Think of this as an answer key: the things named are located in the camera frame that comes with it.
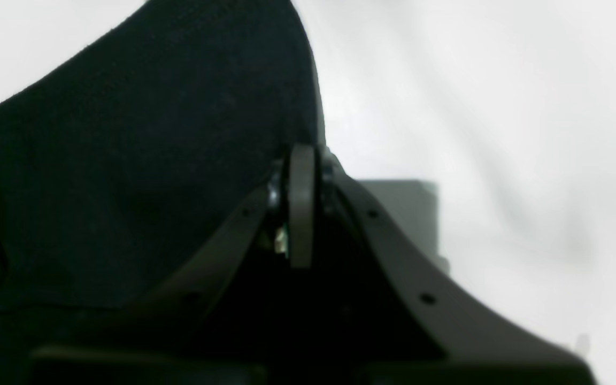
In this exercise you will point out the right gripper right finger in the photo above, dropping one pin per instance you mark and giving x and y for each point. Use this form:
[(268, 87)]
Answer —
[(473, 339)]

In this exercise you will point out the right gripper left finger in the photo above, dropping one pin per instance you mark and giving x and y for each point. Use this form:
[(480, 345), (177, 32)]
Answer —
[(288, 196)]

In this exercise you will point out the black T-shirt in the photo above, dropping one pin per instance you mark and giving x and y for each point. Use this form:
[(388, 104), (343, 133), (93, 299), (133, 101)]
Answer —
[(116, 166)]

